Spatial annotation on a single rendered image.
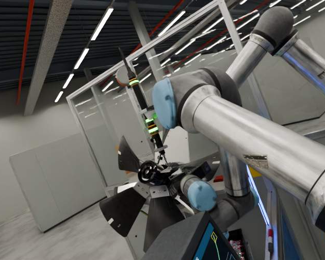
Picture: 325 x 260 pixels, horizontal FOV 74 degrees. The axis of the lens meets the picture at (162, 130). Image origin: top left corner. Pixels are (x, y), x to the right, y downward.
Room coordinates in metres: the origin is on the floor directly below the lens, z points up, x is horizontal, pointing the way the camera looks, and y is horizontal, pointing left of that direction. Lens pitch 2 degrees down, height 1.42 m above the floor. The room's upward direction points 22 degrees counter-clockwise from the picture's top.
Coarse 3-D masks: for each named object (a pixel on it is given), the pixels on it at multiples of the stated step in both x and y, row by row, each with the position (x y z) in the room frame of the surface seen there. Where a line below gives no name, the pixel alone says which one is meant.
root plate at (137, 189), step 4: (136, 184) 1.09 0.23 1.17; (140, 184) 1.09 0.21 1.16; (144, 184) 1.09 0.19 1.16; (136, 188) 1.10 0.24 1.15; (140, 188) 1.10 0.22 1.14; (144, 188) 1.10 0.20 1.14; (148, 188) 1.09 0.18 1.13; (140, 192) 1.10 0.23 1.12; (144, 192) 1.10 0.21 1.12; (148, 192) 1.10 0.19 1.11; (144, 196) 1.10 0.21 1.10
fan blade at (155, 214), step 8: (152, 200) 0.98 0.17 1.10; (160, 200) 0.99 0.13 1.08; (168, 200) 0.99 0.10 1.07; (152, 208) 0.95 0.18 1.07; (160, 208) 0.95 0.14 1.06; (168, 208) 0.96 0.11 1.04; (176, 208) 0.97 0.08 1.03; (152, 216) 0.93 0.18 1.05; (160, 216) 0.93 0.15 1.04; (168, 216) 0.93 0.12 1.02; (176, 216) 0.94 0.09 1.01; (152, 224) 0.91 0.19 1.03; (160, 224) 0.91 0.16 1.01; (168, 224) 0.91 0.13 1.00; (152, 232) 0.89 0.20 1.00; (144, 240) 0.88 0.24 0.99; (152, 240) 0.87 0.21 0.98; (144, 248) 0.86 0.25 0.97
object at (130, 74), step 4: (128, 68) 1.04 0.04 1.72; (128, 72) 1.03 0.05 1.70; (132, 72) 1.03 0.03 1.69; (128, 76) 1.03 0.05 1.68; (132, 76) 1.03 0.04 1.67; (152, 136) 1.04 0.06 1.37; (156, 136) 1.03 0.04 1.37; (156, 140) 1.03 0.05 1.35; (160, 140) 1.03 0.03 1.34; (156, 144) 1.03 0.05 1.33; (160, 144) 1.03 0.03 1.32; (160, 152) 1.03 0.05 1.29; (164, 152) 1.04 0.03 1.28
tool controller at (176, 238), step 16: (176, 224) 0.37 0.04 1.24; (192, 224) 0.33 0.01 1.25; (208, 224) 0.33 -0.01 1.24; (160, 240) 0.35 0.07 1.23; (176, 240) 0.31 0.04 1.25; (192, 240) 0.29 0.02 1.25; (208, 240) 0.31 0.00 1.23; (224, 240) 0.34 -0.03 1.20; (144, 256) 0.33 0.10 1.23; (160, 256) 0.29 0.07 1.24; (176, 256) 0.26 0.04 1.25; (192, 256) 0.27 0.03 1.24; (208, 256) 0.29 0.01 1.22; (224, 256) 0.31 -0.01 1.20
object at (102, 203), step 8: (120, 192) 1.11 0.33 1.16; (128, 192) 1.10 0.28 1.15; (136, 192) 1.09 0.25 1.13; (104, 200) 1.14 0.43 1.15; (112, 200) 1.12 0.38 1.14; (120, 200) 1.10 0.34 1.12; (128, 200) 1.09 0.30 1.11; (136, 200) 1.09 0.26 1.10; (144, 200) 1.10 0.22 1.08; (104, 208) 1.13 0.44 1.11; (112, 208) 1.11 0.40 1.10; (120, 208) 1.10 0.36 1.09; (128, 208) 1.09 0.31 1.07; (136, 208) 1.09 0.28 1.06; (104, 216) 1.12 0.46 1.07; (112, 216) 1.11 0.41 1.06; (120, 216) 1.10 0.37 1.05; (128, 216) 1.09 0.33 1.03; (136, 216) 1.09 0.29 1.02; (112, 224) 1.10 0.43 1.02; (128, 224) 1.09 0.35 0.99; (120, 232) 1.09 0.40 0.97; (128, 232) 1.08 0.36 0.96
